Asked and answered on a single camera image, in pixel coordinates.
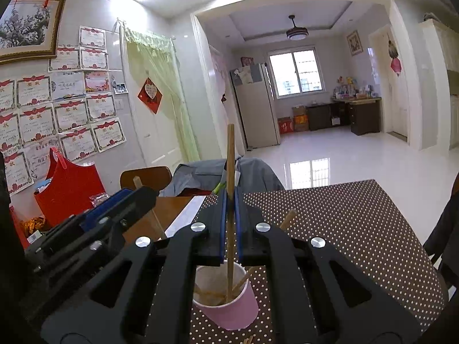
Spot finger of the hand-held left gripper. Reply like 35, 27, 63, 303
40, 188, 131, 256
34, 185, 159, 277

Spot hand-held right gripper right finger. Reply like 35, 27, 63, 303
235, 188, 421, 344

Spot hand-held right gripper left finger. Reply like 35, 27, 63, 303
41, 188, 228, 344

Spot bunch of chopsticks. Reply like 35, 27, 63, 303
195, 209, 297, 304

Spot pink paper cup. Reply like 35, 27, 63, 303
193, 263, 259, 331

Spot clear plastic packet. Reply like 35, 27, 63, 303
89, 192, 109, 209

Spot wooden chair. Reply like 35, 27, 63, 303
120, 166, 173, 195

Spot red gift bag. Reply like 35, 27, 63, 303
34, 147, 107, 227

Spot gold snack packets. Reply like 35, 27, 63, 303
21, 216, 48, 241

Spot white marbled table mat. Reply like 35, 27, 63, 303
164, 195, 207, 238

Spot white double door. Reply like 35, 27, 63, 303
124, 30, 185, 175

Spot grey jacket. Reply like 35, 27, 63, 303
168, 157, 286, 198

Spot red diamond door decoration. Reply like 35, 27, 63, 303
138, 77, 163, 115

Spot brown polka dot table mat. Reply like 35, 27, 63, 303
147, 179, 446, 344

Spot pale green curtain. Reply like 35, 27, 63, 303
123, 28, 200, 166

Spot silver refrigerator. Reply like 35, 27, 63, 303
230, 63, 281, 150

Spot dark wooden desk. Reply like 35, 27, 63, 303
308, 98, 382, 136

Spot window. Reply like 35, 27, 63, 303
268, 46, 326, 100

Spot desk clutter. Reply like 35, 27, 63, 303
333, 76, 381, 101

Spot white single door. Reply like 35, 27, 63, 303
369, 24, 410, 139

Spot framed tree picture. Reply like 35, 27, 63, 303
0, 0, 67, 66

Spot ceiling fan lamp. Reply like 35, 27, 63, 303
286, 15, 308, 41

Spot dark cloth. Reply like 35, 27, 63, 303
422, 172, 459, 295

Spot small framed picture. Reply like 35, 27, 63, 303
346, 30, 364, 56

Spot red hanging door decoration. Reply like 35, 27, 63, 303
386, 32, 403, 78

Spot white tall cabinet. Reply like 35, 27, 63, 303
419, 17, 459, 153

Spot wall of award certificates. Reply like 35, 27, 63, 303
0, 25, 127, 195

